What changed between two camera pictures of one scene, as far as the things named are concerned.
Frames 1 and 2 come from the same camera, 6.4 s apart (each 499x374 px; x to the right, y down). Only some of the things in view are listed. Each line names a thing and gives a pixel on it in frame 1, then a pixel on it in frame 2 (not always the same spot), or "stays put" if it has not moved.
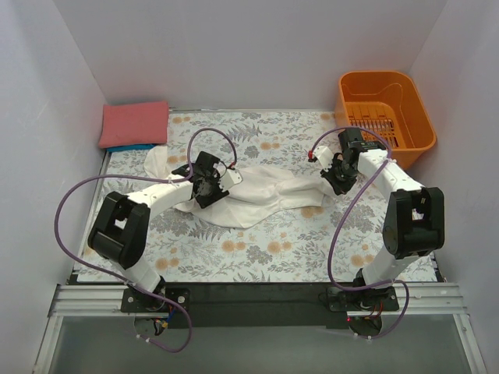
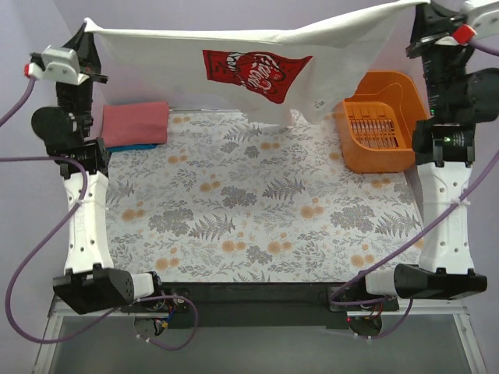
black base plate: [261, 305] stays put
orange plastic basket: [389, 103] stays put
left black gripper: [210, 191] to [89, 72]
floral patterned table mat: [266, 215] stays put
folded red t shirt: [134, 123] stays put
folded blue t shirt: [135, 147] stays put
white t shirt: [261, 189] to [289, 82]
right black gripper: [336, 179] to [425, 46]
